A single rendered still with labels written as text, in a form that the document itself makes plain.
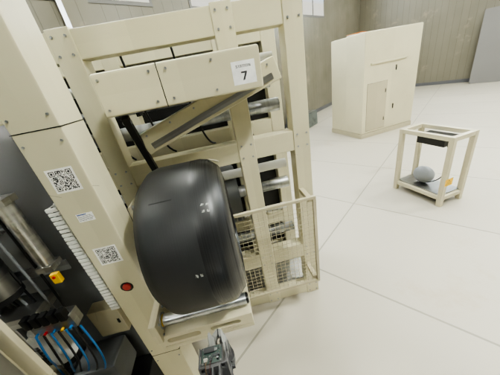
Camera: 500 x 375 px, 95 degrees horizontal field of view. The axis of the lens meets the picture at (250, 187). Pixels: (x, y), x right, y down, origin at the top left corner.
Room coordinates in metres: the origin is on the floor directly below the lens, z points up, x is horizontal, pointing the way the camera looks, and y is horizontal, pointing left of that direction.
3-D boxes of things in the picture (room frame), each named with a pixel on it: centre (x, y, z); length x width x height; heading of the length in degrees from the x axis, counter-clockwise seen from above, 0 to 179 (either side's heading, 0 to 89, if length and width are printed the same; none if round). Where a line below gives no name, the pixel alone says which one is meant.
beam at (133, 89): (1.07, 0.18, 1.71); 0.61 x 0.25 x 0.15; 95
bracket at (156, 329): (0.75, 0.46, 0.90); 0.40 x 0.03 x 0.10; 5
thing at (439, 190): (2.37, -2.14, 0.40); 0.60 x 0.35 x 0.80; 15
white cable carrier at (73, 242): (0.68, 0.62, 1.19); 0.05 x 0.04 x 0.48; 5
